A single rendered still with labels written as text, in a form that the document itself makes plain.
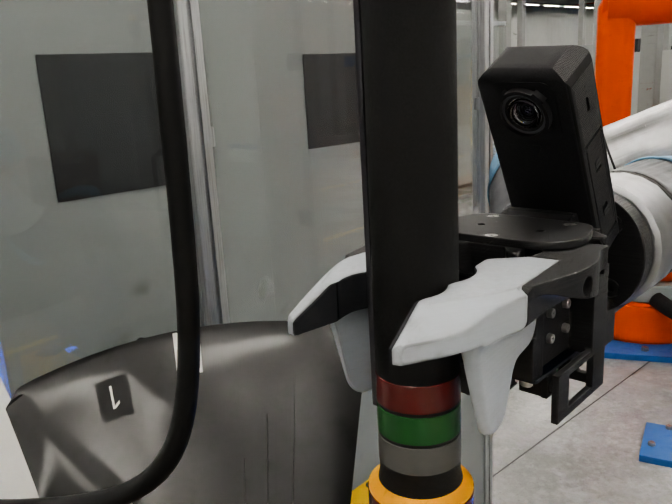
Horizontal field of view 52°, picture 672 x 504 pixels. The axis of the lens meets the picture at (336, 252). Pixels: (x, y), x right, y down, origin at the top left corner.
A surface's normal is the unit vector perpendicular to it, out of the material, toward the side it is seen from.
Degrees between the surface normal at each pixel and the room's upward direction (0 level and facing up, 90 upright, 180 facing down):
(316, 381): 35
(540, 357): 90
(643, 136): 57
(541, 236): 0
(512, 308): 90
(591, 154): 93
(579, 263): 0
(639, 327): 90
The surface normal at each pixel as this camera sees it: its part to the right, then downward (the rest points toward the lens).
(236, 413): -0.04, -0.58
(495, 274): -0.05, -0.97
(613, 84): -0.31, 0.35
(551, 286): 0.58, 0.17
